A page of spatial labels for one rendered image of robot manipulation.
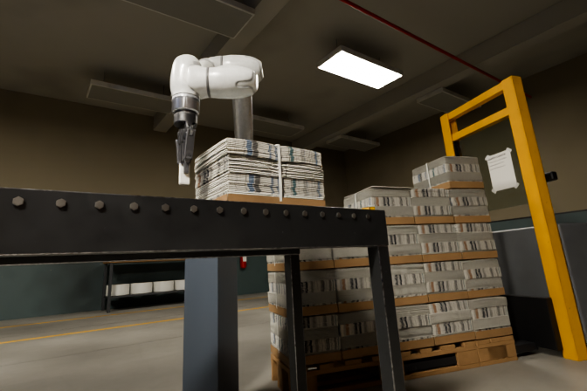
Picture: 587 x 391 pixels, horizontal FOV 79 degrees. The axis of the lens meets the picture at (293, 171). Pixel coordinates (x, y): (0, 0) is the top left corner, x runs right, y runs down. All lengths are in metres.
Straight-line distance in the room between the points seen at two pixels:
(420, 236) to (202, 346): 1.38
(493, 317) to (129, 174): 7.42
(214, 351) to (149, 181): 6.92
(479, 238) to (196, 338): 1.82
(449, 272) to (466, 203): 0.48
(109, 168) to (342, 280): 7.04
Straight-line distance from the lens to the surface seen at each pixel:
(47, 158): 8.46
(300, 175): 1.23
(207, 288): 1.94
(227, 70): 1.25
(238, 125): 1.90
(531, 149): 2.89
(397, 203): 2.30
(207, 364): 1.99
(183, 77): 1.25
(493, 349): 2.66
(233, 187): 1.09
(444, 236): 2.46
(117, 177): 8.50
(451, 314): 2.45
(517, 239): 3.12
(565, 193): 8.56
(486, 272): 2.65
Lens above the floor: 0.64
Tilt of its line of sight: 15 degrees up
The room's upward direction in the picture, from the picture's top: 3 degrees counter-clockwise
